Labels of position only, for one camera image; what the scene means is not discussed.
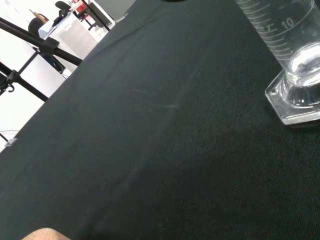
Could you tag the black-legged table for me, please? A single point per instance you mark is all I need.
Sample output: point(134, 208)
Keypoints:
point(95, 13)

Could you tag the person's hand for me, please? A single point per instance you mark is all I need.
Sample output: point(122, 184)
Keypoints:
point(45, 235)

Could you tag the clear tape piece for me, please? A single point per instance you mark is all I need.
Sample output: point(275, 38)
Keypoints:
point(11, 142)

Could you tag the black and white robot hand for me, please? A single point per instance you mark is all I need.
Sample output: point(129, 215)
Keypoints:
point(173, 0)

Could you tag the white vented appliance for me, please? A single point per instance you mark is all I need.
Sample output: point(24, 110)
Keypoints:
point(75, 35)

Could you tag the black cloth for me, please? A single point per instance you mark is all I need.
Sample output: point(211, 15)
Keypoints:
point(162, 137)

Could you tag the black tripod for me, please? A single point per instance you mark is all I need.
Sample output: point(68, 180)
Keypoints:
point(50, 47)

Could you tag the black office chair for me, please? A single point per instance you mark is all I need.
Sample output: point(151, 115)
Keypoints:
point(34, 26)
point(62, 7)

